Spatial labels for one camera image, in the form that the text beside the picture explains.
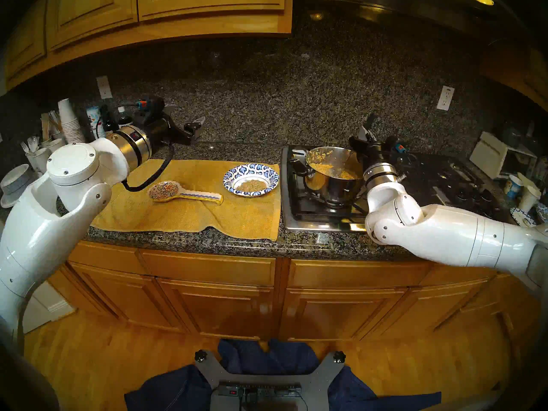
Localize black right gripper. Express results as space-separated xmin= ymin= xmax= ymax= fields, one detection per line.
xmin=349 ymin=125 xmax=392 ymax=170

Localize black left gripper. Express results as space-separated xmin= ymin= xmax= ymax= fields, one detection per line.
xmin=148 ymin=104 xmax=205 ymax=152

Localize metal spoon black handle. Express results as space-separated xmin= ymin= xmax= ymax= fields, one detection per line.
xmin=338 ymin=113 xmax=378 ymax=179

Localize cooked oatmeal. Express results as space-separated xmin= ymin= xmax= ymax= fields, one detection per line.
xmin=309 ymin=162 xmax=360 ymax=180

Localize yellow ceramic spoon rest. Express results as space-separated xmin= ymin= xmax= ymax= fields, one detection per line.
xmin=148 ymin=180 xmax=224 ymax=206

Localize blue white paper bowl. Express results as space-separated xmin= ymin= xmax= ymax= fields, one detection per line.
xmin=223 ymin=163 xmax=280 ymax=198

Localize stainless steel pot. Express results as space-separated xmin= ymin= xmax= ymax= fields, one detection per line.
xmin=290 ymin=146 xmax=368 ymax=207

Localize dark glass bottle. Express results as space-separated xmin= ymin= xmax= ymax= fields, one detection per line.
xmin=101 ymin=105 xmax=119 ymax=133

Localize white patterned canister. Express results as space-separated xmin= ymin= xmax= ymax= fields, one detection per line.
xmin=86 ymin=106 xmax=106 ymax=140

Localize yellow towel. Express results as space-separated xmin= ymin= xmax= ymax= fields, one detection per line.
xmin=92 ymin=159 xmax=281 ymax=241

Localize steel gas cooktop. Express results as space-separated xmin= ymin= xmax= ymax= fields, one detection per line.
xmin=280 ymin=144 xmax=499 ymax=234

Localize stack of white paper cups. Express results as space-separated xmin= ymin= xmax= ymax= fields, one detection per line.
xmin=58 ymin=98 xmax=87 ymax=144

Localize white toaster oven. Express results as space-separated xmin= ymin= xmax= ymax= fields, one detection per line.
xmin=469 ymin=131 xmax=538 ymax=180

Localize steel range hood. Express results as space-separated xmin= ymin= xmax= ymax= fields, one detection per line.
xmin=295 ymin=0 xmax=497 ymax=30

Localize wooden chopsticks bundle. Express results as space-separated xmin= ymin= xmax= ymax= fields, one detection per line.
xmin=41 ymin=110 xmax=63 ymax=142

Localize paper cup with plastic forks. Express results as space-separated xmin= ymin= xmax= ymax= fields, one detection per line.
xmin=21 ymin=136 xmax=53 ymax=174

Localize dark kettle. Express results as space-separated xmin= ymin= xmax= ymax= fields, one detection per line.
xmin=501 ymin=123 xmax=536 ymax=147

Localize blue white paper cup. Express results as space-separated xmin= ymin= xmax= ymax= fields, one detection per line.
xmin=505 ymin=175 xmax=524 ymax=200

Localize wooden corner cabinet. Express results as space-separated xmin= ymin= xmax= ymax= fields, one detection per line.
xmin=479 ymin=42 xmax=548 ymax=111

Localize stack of white bowls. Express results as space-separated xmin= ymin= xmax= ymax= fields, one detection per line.
xmin=0 ymin=164 xmax=44 ymax=208

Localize wooden base cabinets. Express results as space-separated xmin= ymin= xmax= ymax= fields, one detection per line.
xmin=30 ymin=222 xmax=548 ymax=355

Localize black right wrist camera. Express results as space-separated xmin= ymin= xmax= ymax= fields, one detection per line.
xmin=384 ymin=135 xmax=407 ymax=158

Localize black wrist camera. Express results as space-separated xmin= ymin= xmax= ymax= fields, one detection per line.
xmin=384 ymin=135 xmax=407 ymax=158
xmin=134 ymin=95 xmax=165 ymax=116

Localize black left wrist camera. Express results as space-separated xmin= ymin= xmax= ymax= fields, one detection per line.
xmin=134 ymin=95 xmax=165 ymax=116

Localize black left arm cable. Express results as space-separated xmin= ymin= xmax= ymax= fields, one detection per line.
xmin=122 ymin=143 xmax=175 ymax=192

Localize wooden wall cabinets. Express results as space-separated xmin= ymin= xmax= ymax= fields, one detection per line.
xmin=4 ymin=0 xmax=294 ymax=89

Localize grey robot base frame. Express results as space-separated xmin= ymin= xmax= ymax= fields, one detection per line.
xmin=195 ymin=350 xmax=346 ymax=411

